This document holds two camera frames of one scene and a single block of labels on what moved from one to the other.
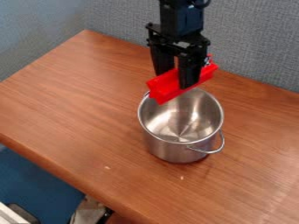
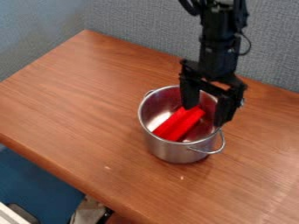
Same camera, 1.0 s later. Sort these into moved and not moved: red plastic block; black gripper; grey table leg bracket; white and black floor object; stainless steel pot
Moved: red plastic block; black gripper
Not moved: white and black floor object; stainless steel pot; grey table leg bracket
